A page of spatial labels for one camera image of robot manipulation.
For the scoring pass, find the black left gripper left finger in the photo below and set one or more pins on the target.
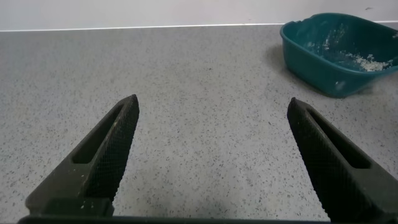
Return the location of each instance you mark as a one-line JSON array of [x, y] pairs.
[[102, 161]]

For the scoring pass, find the teal square plastic tray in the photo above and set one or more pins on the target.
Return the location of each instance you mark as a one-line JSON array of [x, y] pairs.
[[320, 68]]

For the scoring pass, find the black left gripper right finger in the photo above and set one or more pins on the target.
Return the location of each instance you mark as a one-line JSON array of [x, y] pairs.
[[335, 174]]

